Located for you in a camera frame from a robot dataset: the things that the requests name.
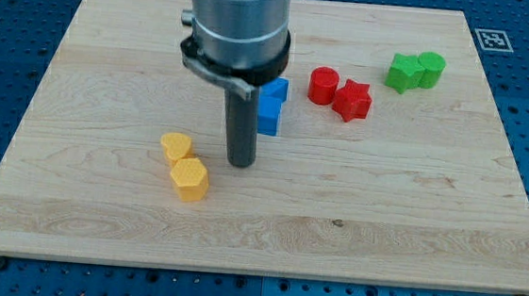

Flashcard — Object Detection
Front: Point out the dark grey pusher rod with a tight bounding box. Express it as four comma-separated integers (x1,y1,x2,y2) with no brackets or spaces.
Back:
224,90,259,168

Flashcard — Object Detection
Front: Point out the black clamp ring mount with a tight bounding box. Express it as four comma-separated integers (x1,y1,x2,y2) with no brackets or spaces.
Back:
180,32,291,102

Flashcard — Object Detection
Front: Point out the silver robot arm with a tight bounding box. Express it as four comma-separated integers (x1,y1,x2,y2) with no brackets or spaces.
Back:
180,0,291,168

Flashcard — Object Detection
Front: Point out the yellow hexagon block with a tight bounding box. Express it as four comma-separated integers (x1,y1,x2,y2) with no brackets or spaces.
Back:
170,157,209,202

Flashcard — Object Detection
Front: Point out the blue pentagon block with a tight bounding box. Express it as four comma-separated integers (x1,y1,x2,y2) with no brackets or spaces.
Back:
257,96,282,137

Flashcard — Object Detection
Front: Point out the blue cube block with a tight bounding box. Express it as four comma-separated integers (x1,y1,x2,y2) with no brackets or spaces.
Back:
260,77,289,102

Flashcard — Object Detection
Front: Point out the yellow heart block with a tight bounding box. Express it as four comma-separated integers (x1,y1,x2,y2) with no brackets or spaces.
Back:
160,132,195,167

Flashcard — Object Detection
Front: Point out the red cylinder block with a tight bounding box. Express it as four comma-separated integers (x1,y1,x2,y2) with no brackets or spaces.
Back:
307,66,340,106

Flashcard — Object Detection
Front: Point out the red star block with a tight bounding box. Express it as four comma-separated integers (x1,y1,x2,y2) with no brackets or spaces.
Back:
332,79,372,123

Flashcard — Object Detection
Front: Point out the green star block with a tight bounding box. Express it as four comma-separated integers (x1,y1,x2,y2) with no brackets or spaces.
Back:
384,54,425,94

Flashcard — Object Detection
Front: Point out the green cylinder block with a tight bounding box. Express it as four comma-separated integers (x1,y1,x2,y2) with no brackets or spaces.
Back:
418,51,446,89

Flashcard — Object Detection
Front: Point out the wooden board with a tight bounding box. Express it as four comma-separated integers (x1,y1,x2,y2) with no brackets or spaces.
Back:
0,0,529,294

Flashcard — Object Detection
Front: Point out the white fiducial marker tag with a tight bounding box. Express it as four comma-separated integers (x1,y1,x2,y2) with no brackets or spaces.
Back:
475,27,514,53

